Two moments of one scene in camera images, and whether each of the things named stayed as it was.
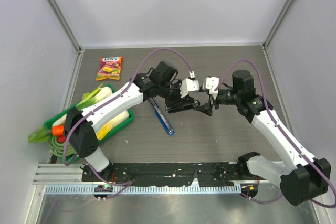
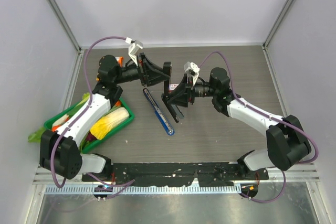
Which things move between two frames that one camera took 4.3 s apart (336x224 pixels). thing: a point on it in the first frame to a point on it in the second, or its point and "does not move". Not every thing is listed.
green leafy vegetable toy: (40, 136) does not move
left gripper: (178, 102) to (161, 74)
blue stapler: (161, 117) does not move
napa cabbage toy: (102, 131) does not move
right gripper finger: (207, 108) to (180, 99)
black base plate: (169, 174) does not move
